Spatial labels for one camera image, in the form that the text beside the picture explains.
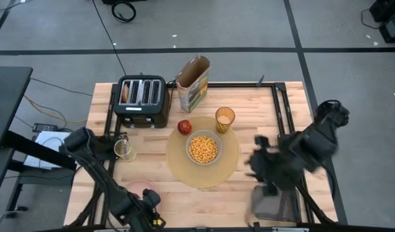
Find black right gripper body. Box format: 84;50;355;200
255;141;306;196

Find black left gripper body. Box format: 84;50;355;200
141;188;162;210

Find pink plate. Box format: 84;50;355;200
124;179;162;212

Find orange tumbler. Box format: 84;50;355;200
215;106;236;134

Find beige bowl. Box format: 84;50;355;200
185;130;223;166

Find red apple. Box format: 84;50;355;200
177;119;193;135

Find panda cereal box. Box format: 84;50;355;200
175;54;212;113

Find toasted bagel half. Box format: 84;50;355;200
120;84;130;104

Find round woven beige placemat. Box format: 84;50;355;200
165;115;241;189

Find clear empty glass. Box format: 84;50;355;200
113;138;137;162

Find yellow cereal puffs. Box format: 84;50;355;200
188;135;219;164

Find black four-slot toaster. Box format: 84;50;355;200
113;75;171;129

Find white paper sheet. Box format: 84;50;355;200
23;130;76;171

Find black desk stand leg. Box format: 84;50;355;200
0;130;78;220

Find black power adapter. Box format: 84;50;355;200
32;122;59;133

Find black equipment box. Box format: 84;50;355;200
379;15;395;44
368;0;395;23

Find black side desk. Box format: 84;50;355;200
0;66;34;151

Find black aluminium table frame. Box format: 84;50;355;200
68;81;338;232

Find yellow cable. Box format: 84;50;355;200
23;94;88;126

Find thin black desk cable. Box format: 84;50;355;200
29;77;93;97

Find long black power cable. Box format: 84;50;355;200
92;0;128;77

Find coiled black cable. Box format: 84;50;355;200
111;1;137;24

